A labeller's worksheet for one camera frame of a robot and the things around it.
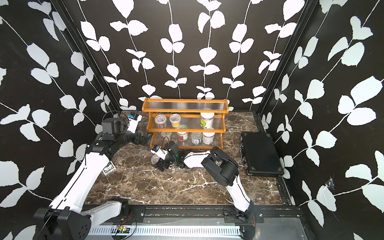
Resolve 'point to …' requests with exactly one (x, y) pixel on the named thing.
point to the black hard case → (259, 155)
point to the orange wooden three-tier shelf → (192, 123)
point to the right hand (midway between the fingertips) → (156, 157)
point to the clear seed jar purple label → (154, 159)
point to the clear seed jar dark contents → (161, 120)
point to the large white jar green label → (207, 119)
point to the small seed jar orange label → (166, 134)
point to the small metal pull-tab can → (196, 137)
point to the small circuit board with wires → (120, 229)
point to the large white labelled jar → (208, 137)
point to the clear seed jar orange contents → (175, 119)
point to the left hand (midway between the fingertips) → (145, 128)
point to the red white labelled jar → (182, 136)
